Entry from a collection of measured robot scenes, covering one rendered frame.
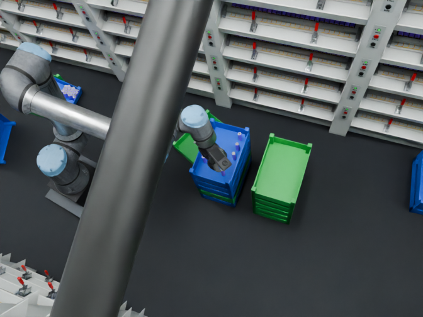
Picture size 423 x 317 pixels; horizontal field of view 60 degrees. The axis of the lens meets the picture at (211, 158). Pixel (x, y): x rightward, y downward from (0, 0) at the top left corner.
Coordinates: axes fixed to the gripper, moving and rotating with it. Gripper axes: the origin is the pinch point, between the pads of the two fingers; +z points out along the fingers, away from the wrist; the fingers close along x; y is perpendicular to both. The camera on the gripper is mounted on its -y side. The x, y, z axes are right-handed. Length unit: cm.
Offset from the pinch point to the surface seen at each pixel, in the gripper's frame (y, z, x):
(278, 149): -1.4, 15.1, -29.7
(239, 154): 9.2, 12.3, -14.0
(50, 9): 132, -42, 10
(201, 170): 15.0, 10.8, 5.2
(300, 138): 13, 45, -55
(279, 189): -15.9, 19.0, -16.0
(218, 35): 39, -29, -39
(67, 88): 132, 3, 31
